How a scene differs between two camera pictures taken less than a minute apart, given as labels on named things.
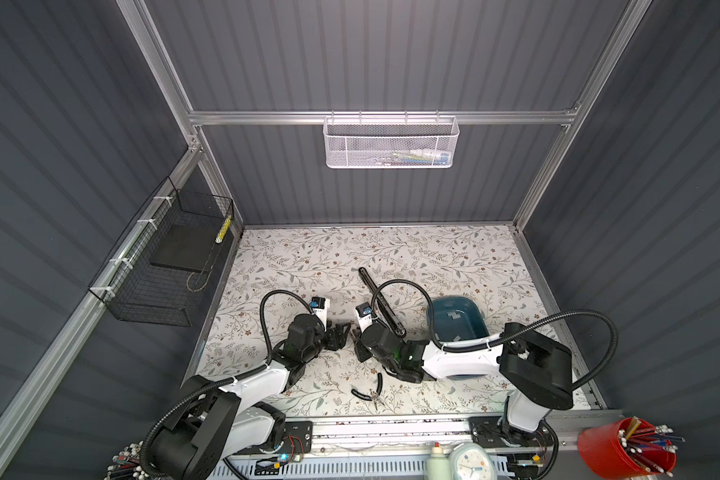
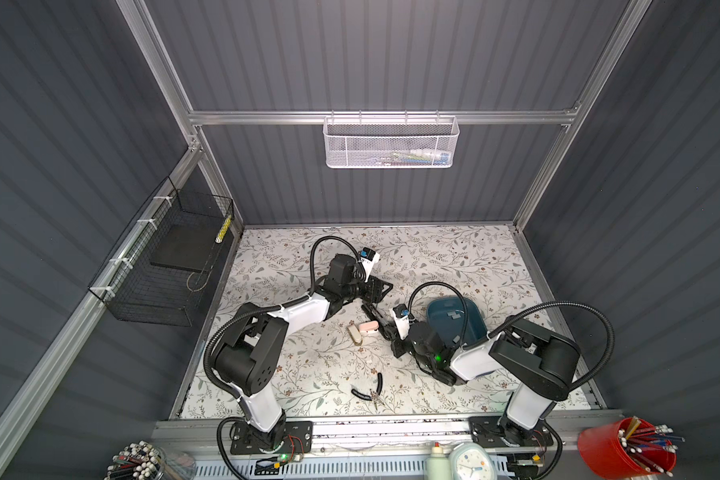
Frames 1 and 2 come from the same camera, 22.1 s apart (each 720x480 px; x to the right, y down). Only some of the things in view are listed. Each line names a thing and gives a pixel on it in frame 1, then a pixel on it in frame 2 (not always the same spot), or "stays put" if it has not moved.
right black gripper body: [362, 351] -> [401, 347]
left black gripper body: [332, 339] -> [369, 292]
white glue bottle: [437, 466] stays put
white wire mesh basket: [391, 141] stays put
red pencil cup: [625, 448] stays put
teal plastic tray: [457, 319] stays put
